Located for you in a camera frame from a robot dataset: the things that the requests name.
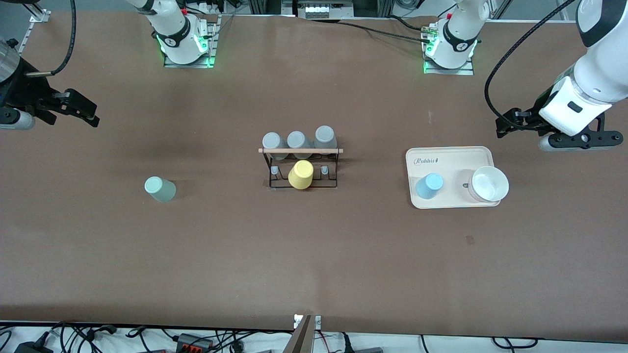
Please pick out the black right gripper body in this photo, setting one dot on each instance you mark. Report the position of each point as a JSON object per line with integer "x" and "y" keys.
{"x": 24, "y": 93}

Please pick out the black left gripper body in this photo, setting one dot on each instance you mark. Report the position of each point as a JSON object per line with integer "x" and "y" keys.
{"x": 534, "y": 117}

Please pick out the light blue cup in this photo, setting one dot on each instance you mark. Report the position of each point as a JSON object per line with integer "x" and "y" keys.
{"x": 430, "y": 186}

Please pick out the pale green cup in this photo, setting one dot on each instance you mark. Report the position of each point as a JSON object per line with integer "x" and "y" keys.
{"x": 159, "y": 189}

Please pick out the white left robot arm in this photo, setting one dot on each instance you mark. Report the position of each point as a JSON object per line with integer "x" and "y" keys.
{"x": 598, "y": 73}

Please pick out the white bowl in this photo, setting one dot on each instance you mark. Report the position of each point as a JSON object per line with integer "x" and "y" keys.
{"x": 488, "y": 184}

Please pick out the cream plastic tray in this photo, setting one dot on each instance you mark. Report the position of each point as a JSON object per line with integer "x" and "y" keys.
{"x": 446, "y": 162}

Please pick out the aluminium corner profile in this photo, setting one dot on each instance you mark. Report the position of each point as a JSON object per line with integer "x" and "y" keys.
{"x": 40, "y": 15}

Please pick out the grey cup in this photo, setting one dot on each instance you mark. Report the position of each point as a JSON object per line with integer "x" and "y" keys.
{"x": 298, "y": 141}
{"x": 325, "y": 135}
{"x": 274, "y": 142}

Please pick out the yellow cup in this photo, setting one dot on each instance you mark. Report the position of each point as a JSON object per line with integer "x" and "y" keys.
{"x": 300, "y": 174}

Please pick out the grey power strip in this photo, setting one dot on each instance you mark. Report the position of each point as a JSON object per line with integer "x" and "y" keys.
{"x": 324, "y": 9}

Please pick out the black power adapter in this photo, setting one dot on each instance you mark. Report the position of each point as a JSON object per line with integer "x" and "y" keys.
{"x": 34, "y": 345}

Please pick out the black orange connector block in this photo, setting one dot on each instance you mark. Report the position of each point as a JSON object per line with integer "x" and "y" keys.
{"x": 195, "y": 341}

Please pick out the aluminium table edge rail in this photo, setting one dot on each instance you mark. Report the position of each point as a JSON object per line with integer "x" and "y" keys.
{"x": 25, "y": 34}

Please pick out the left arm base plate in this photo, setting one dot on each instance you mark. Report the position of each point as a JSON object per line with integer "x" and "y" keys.
{"x": 466, "y": 71}

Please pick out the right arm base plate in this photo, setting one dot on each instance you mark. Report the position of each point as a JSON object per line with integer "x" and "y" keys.
{"x": 212, "y": 37}

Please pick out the white post bracket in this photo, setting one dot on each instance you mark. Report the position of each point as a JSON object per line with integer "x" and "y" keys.
{"x": 317, "y": 321}

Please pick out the wooden camera post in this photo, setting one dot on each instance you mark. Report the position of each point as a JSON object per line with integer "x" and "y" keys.
{"x": 300, "y": 338}

